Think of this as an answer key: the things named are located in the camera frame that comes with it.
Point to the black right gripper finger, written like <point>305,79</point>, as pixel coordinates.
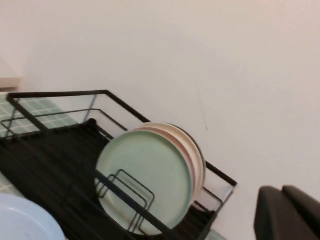
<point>287,217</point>

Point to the light blue plate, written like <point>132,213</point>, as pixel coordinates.
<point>22,220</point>

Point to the olive grey plate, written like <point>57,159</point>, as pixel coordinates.
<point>200,153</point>

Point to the cream plate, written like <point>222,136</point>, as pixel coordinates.
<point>194,156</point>

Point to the pink plate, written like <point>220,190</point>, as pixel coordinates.
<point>185,156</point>

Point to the green plate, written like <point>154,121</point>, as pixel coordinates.
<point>150,162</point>

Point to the green checked tablecloth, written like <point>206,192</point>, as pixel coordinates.
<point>55,110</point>

